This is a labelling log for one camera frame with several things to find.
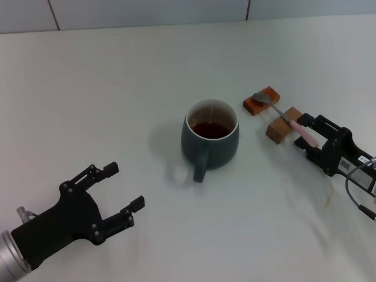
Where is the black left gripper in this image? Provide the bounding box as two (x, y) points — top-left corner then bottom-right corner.
(11, 161), (146, 271)

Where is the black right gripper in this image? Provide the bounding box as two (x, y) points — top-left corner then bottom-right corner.
(294, 113), (376, 197)

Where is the pink handled metal spoon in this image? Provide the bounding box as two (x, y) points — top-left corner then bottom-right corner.
(252, 92), (320, 147)

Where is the dark grey ceramic cup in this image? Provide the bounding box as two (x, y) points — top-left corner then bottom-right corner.
(180, 98), (240, 183)

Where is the light brown wooden block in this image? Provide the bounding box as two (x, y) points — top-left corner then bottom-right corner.
(265, 106), (303, 145)

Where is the reddish flat wooden block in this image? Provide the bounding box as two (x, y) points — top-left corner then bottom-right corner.
(243, 86), (281, 117)

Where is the left wrist cable connector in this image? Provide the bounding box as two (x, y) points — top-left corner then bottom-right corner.
(16, 206), (41, 226)

